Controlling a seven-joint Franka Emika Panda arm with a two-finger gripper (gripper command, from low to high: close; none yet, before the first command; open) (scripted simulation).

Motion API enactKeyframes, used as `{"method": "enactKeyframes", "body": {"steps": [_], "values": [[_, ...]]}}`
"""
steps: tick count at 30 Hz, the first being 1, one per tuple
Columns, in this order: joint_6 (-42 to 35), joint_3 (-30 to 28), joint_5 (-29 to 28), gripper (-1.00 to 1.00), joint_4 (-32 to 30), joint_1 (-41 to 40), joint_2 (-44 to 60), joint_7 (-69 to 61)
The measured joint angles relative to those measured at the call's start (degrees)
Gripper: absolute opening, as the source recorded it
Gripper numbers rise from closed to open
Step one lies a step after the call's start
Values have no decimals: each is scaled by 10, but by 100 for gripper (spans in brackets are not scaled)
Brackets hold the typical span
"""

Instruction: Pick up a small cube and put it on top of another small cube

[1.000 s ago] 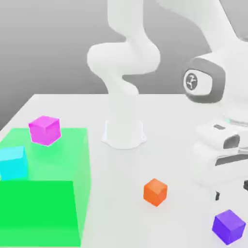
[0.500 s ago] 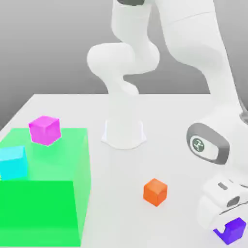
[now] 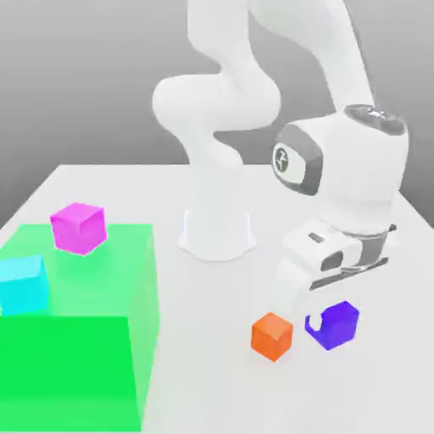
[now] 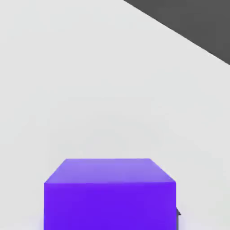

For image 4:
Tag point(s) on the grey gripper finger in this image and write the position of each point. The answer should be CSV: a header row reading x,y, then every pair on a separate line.
x,y
177,215

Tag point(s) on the small purple cube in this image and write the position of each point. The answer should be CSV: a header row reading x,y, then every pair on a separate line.
x,y
109,203

